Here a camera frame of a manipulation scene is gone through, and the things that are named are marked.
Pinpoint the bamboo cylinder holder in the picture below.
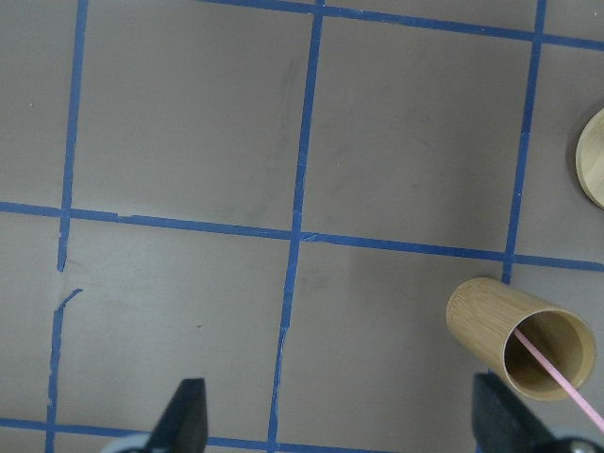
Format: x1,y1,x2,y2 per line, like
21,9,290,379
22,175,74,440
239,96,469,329
445,277,596,401

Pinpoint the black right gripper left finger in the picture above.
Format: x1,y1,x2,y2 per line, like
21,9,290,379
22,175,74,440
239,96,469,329
145,378,209,453

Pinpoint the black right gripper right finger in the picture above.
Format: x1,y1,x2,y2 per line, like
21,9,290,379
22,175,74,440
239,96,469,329
472,373,559,453

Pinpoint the wooden mug tree stand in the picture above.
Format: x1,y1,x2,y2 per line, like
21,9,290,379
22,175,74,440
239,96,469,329
575,109,603,209

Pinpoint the pink chopstick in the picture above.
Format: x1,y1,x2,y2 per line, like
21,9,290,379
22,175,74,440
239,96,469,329
513,328,604,431

